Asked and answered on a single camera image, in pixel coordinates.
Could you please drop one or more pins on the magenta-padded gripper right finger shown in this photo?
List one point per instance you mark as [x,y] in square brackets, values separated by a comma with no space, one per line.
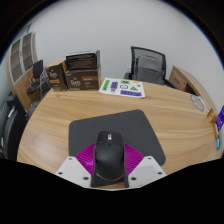
[143,168]

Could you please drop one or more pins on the grey backpack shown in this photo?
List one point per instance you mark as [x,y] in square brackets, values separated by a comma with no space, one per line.
[149,69]

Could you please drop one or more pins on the wooden shelf unit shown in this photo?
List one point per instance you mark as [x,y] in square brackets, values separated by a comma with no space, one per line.
[21,63]

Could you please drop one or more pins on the small black visitor chair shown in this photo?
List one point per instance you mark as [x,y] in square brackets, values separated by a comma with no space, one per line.
[36,80]

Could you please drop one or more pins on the dark grey mouse pad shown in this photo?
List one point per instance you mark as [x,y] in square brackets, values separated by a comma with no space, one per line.
[133,128]

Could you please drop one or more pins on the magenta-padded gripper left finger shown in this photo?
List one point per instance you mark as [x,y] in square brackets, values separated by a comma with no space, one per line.
[73,168]

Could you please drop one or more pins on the black padded office chair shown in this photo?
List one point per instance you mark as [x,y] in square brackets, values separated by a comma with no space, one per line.
[11,126]

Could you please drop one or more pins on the wide brown coffee box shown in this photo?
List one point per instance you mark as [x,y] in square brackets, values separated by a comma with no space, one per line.
[83,80]

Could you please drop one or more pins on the wooden side desk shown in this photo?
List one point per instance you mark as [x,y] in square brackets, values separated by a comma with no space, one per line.
[186,81]

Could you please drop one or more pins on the black computer mouse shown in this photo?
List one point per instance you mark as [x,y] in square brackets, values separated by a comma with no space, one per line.
[109,160]

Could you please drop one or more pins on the purple retail card package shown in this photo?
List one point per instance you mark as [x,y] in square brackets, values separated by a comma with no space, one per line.
[220,118]

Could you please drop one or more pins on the white sheet with coloured stickers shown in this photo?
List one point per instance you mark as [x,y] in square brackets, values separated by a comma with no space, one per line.
[122,88]

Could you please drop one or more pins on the tall brown coffee box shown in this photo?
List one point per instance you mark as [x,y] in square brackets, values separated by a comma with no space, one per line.
[56,77]

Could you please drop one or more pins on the black coffee box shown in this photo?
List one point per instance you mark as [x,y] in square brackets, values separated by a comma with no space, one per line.
[82,60]

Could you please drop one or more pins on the black mesh office chair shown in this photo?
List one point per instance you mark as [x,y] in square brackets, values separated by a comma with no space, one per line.
[148,50]

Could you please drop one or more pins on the small blue pack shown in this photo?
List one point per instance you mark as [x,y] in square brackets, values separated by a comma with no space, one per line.
[218,143]

